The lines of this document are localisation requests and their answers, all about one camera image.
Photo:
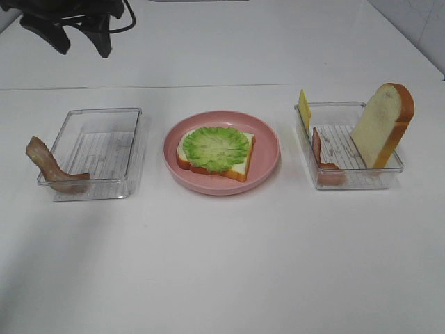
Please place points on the white bread slice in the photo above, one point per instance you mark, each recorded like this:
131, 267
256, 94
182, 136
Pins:
240, 170
383, 123

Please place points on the clear plastic tray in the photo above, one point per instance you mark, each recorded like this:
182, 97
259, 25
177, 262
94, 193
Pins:
107, 144
334, 122

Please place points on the yellow cheese slice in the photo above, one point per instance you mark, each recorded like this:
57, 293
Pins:
304, 109

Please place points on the pink round plate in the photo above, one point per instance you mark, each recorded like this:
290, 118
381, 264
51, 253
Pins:
265, 155

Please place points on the clear right plastic tray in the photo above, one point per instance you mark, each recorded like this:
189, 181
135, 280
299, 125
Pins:
334, 122

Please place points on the clear left plastic tray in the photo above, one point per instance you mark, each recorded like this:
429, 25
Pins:
107, 144

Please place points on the brown bacon strip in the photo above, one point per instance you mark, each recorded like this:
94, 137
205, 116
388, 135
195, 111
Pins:
59, 180

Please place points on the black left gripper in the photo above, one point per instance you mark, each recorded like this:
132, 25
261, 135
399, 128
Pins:
47, 19

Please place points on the green lettuce leaf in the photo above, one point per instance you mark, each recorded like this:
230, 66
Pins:
217, 148

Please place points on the red bacon strip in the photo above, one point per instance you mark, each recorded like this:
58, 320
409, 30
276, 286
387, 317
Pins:
328, 174

